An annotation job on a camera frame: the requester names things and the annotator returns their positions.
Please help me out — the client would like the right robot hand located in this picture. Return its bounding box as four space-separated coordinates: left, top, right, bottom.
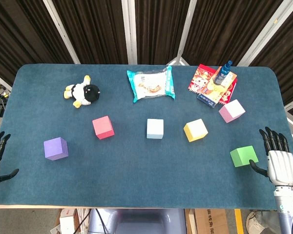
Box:
249 126 293 187

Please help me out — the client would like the green foam cube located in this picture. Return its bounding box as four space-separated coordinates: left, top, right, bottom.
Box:
230 145 259 168

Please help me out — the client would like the yellow foam cube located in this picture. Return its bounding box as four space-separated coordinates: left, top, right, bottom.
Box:
183 118 209 143

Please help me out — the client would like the red foam cube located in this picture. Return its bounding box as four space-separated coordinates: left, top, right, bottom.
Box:
92 115 115 140

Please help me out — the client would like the white sneaker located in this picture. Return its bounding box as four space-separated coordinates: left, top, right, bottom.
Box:
246 211 280 234

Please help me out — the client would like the purple foam cube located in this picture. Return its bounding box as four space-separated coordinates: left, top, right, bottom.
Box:
43 136 69 161

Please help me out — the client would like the pink foam cube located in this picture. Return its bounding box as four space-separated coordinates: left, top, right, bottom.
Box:
218 98 246 124

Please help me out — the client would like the brown cardboard box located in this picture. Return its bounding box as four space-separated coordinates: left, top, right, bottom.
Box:
194 209 230 234

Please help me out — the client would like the white cardboard box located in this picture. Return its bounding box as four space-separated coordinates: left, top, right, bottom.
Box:
59 209 79 234

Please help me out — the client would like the yellow blue snack box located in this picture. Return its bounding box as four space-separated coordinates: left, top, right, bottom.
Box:
197 66 238 108

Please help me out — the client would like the wooden board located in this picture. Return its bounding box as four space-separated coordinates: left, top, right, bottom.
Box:
187 209 198 234

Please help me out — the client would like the blue spray bottle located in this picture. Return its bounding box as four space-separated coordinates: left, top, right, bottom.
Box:
212 60 233 86

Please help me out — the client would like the black white plush penguin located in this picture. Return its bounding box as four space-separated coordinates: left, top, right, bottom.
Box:
63 75 101 109

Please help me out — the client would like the red cartoon snack packet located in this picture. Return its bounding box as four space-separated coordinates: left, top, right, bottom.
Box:
187 63 238 105

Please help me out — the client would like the light blue foam cube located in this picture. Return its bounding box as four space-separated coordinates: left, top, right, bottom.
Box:
146 118 165 140

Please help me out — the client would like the teal felt table mat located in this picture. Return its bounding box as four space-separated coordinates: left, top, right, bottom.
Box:
0 63 293 210

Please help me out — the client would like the grey robot torso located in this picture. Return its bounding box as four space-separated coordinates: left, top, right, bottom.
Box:
87 208 188 234

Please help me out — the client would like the teal white snack bag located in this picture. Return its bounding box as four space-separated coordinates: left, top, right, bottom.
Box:
126 65 176 103

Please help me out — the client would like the black torso cable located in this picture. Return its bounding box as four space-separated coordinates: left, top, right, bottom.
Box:
94 208 107 234
74 209 91 234

